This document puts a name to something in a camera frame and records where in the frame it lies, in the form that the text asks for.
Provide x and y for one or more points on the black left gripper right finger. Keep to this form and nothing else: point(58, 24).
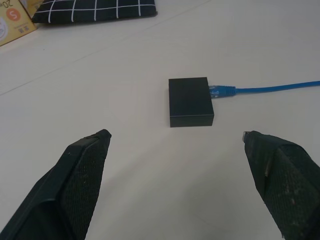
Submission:
point(287, 185)

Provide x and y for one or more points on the black white-grid fabric pouch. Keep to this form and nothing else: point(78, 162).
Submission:
point(95, 10)

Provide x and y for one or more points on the yellow cardboard box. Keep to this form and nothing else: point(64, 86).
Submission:
point(13, 21)

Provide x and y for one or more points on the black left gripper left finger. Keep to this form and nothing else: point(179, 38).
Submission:
point(62, 190)

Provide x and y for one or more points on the small black box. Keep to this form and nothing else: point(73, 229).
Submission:
point(191, 102)

